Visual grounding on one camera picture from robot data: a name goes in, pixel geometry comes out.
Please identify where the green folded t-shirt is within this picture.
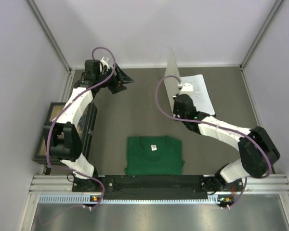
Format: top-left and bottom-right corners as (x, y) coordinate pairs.
(125, 136), (184, 176)

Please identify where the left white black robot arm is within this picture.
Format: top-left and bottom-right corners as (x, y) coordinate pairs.
(43, 58), (134, 191)

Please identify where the white folder black inside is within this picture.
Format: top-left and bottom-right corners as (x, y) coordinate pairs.
(164, 49), (180, 117)

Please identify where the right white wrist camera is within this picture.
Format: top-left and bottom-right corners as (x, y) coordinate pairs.
(178, 82), (194, 95)

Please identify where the white printed paper stack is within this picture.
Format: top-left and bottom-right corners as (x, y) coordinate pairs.
(181, 74), (216, 116)

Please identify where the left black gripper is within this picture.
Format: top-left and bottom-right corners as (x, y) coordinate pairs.
(96, 64), (134, 94)

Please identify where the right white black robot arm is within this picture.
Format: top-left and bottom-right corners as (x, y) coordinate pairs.
(173, 94), (280, 191)

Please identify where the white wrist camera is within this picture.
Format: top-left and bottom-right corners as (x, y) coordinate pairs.
(178, 82), (194, 95)
(100, 57), (111, 72)

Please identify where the left aluminium corner post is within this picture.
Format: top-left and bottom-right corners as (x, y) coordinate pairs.
(26, 0), (72, 73)

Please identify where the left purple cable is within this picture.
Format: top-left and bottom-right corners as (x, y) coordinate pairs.
(46, 46), (117, 209)

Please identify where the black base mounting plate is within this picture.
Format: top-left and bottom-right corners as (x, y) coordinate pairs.
(72, 174), (243, 200)

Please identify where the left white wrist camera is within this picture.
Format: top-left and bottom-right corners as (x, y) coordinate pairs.
(100, 57), (111, 72)

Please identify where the grey slotted cable duct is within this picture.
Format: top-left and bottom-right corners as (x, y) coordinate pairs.
(39, 194), (233, 205)

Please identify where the aluminium corner post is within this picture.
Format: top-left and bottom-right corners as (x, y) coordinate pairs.
(239, 0), (285, 71)
(26, 0), (72, 73)

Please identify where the right aluminium corner post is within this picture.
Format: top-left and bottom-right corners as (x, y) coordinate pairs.
(239, 0), (285, 71)

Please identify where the aluminium front rail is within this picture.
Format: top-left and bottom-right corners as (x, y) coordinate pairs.
(29, 174), (289, 194)

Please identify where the black glass-lid display box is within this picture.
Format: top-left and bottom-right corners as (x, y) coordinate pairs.
(32, 102), (97, 165)

